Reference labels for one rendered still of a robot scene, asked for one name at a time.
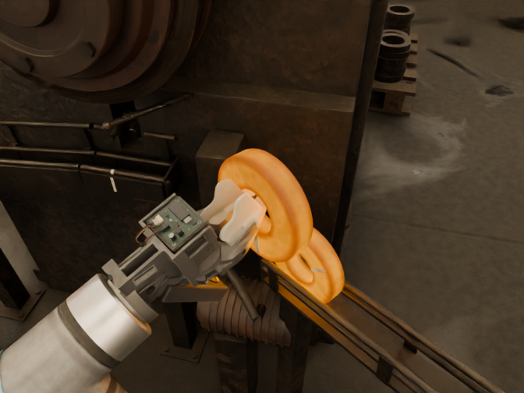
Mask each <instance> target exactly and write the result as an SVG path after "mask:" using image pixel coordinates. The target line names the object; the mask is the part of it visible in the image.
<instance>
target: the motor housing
mask: <svg viewBox="0 0 524 393"><path fill-rule="evenodd" d="M217 277H218V278H219V279H220V280H221V281H222V282H223V283H224V284H225V285H226V286H227V287H228V290H227V292H226V293H225V294H224V296H223V298H222V299H221V301H220V302H197V308H196V317H197V320H198V321H200V325H201V327H202V328H206V329H207V330H208V331H214V334H213V339H214V349H215V354H216V360H217V365H218V375H219V381H220V386H221V393H256V389H257V384H258V362H257V342H262V341H264V342H265V344H269V343H272V345H277V344H278V345H280V347H282V348H283V347H284V346H288V347H290V342H291V335H290V333H289V331H288V329H287V327H286V326H285V322H284V321H282V320H281V318H280V317H279V315H280V299H281V297H280V295H279V294H276V293H275V292H274V291H273V290H271V289H270V288H269V286H268V285H266V284H265V283H264V282H263V281H260V280H259V279H255V280H253V279H252V278H247V279H246V277H243V276H242V277H240V278H241V280H242V281H243V284H244V285H245V287H246V290H247V291H248V293H249V294H250V297H251V299H252V300H253V302H254V304H255V306H256V307H257V306H258V305H259V304H264V305H265V306H266V311H265V314H264V317H263V319H262V321H261V322H260V323H259V324H256V323H254V322H252V320H251V318H250V315H249V314H248V312H247V310H246V308H245V307H244V305H243V302H242V300H241V299H240V297H239V294H238V292H237V291H236V290H235V287H234V285H233V284H232V282H231V281H230V279H229V278H228V276H227V275H226V273H225V274H224V275H223V276H221V275H220V274H218V275H217Z"/></svg>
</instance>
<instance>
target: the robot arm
mask: <svg viewBox="0 0 524 393"><path fill-rule="evenodd" d="M168 202H169V203H168ZM166 204H167V205H166ZM165 205H166V206H165ZM164 206H165V207H164ZM160 209H161V210H160ZM266 210H267V208H266V207H265V205H264V203H263V202H262V200H261V199H260V198H259V197H258V195H256V194H255V193H254V192H252V191H251V190H248V189H243V190H241V189H240V188H239V187H238V186H237V185H236V184H235V183H234V182H233V181H232V180H230V179H223V180H221V181H220V182H219V183H218V184H217V185H216V187H215V192H214V200H213V201H212V203H211V204H209V205H208V206H207V207H205V208H203V209H200V210H198V211H195V210H194V209H193V208H191V206H190V205H188V203H187V202H185V201H184V200H183V199H182V198H181V197H180V196H176V194H175V193H173V194H172V195H171V196H170V197H169V198H167V199H166V200H165V201H163V202H162V203H161V204H160V205H158V206H157V207H156V208H155V209H153V210H152V211H151V212H150V213H149V214H148V215H146V216H145V217H144V218H142V219H141V220H140V221H139V223H140V225H141V226H142V227H143V229H142V230H141V231H140V232H139V233H138V234H137V235H136V241H137V238H138V237H139V235H140V234H141V233H142V232H143V231H144V230H145V232H144V235H145V236H146V237H147V238H146V239H145V241H144V243H140V242H138V241H137V242H138V243H139V244H140V247H139V248H138V249H137V250H136V251H134V252H133V253H132V254H131V255H129V256H128V257H127V258H126V259H125V260H124V261H123V262H122V263H120V264H119V265H117V263H116V262H114V260H113V259H111V260H110V261H109V262H107V263H106V264H105V265H104V266H103V267H102V269H103V270H104V272H105V273H106V274H108V278H107V277H106V276H105V275H103V274H96V275H95V276H93V277H92V278H91V279H90V280H89V281H88V282H86V283H85V284H84V285H83V286H81V287H80V288H79V289H78V290H76V291H75V292H74V293H73V294H72V295H71V296H70V297H68V298H67V299H66V300H65V301H64V302H63V303H61V304H60V305H59V306H58V307H56V308H55V309H54V310H53V311H51V312H50V313H49V315H47V316H46V317H45V318H43V319H42V320H41V321H40V322H38V323H37V324H36V325H35V326H33V327H32V328H31V329H30V330H29V331H28V332H27V333H26V334H24V335H23V336H22V337H21V338H19V339H18V340H17V341H16V342H14V343H13V344H12V345H11V346H9V347H8V348H7V349H6V350H2V351H1V352H0V393H128V392H127V391H126V390H125V389H124V388H123V387H122V386H121V385H120V384H119V383H118V382H117V381H116V380H115V379H114V378H113V377H112V376H111V375H110V374H109V372H110V371H112V370H113V369H114V368H115V367H116V366H117V365H118V364H119V363H120V362H121V361H122V360H124V359H125V358H126V357H127V356H128V355H129V354H130V353H131V352H132V351H133V350H134V349H135V348H136V347H137V346H138V345H140V344H141V343H142V342H143V341H144V340H145V339H146V338H147V337H149V336H150V335H151V328H150V325H149V324H148V323H150V322H152V321H153V320H154V319H155V318H156V317H157V316H158V315H159V314H158V312H157V311H156V309H155V308H154V307H153V306H152V304H151V302H153V301H154V300H155V299H156V297H158V298H159V300H160V301H161V302H163V303H178V302H220V301H221V299H222V298H223V296H224V294H225V293H226V292H227V290H228V287H227V286H226V285H225V284H224V283H223V282H222V281H221V280H220V279H219V278H218V277H217V275H218V274H220V275H221V276H223V275H224V274H225V272H226V271H227V270H228V269H229V268H231V267H233V266H235V265H236V264H237V263H238V262H240V261H241V259H242V258H244V256H245V255H246V253H247V252H248V250H249V248H250V246H251V244H252V242H253V240H254V238H255V236H256V234H257V232H258V228H259V227H260V224H261V222H262V220H263V218H264V215H265V212H266ZM155 213H156V214H155ZM153 215H154V216H153ZM151 216H153V217H151ZM215 231H220V234H219V238H220V239H221V240H223V241H224V242H223V243H222V242H218V241H217V235H216V233H215Z"/></svg>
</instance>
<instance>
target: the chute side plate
mask: <svg viewBox="0 0 524 393"><path fill-rule="evenodd" d="M110 178H113V180H114V183H115V188H116V190H117V192H115V191H114V189H113V185H112V181H111V179H110ZM0 192H1V193H18V194H26V195H35V196H45V197H61V198H70V199H80V200H93V201H98V202H103V203H107V204H116V205H120V206H125V207H133V208H136V205H135V202H134V199H139V200H148V201H153V202H157V203H159V205H160V204H161V203H162V202H163V201H165V200H166V199H165V191H164V188H163V184H162V183H157V182H148V181H143V180H139V179H130V178H125V177H120V176H115V175H106V174H101V173H96V172H87V171H82V170H81V171H79V170H74V169H62V168H41V167H30V166H18V165H0Z"/></svg>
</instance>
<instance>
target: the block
mask: <svg viewBox="0 0 524 393"><path fill-rule="evenodd" d="M245 149H246V138H245V136H244V134H242V133H235V132H229V131H224V130H218V129H212V130H211V131H209V133H208V134H207V136H206V138H205V140H204V141H203V143H202V144H201V146H200V149H199V150H198V151H197V153H196V168H197V174H198V180H199V187H200V198H201V204H202V209H203V208H205V207H207V206H208V205H209V204H211V203H212V201H213V200H214V192H215V187H216V185H217V184H218V173H219V169H220V167H221V165H222V164H223V162H224V161H225V160H226V159H227V158H230V157H231V156H233V155H235V154H238V153H239V152H241V151H243V150H245Z"/></svg>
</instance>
